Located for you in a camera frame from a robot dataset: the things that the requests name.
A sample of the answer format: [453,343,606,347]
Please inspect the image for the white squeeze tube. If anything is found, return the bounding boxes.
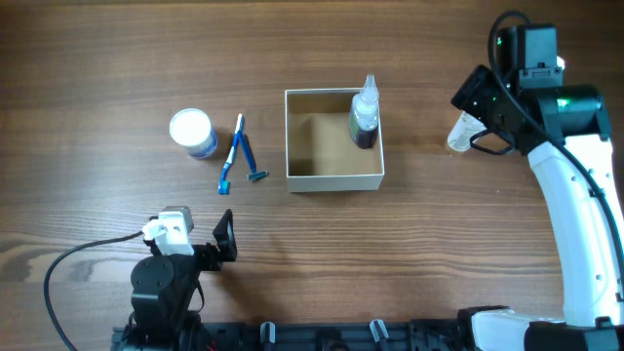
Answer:
[446,111,486,154]

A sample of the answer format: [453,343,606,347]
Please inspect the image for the white lidded blue jar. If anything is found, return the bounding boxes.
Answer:
[169,108,218,159]

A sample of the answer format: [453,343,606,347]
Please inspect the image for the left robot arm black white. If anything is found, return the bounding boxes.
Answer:
[116,206,238,350]

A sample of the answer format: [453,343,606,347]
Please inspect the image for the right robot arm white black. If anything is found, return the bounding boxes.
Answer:
[447,19,623,350]

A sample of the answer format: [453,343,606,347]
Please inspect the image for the blue white toothbrush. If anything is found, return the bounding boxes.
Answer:
[217,113,244,195]

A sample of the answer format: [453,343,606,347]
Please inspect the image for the blue disposable razor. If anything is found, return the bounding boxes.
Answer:
[238,133,268,181]

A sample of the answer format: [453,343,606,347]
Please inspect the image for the open beige cardboard box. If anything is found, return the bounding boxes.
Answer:
[284,88,385,192]

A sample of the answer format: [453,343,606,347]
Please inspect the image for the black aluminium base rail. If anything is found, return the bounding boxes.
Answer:
[110,319,545,351]

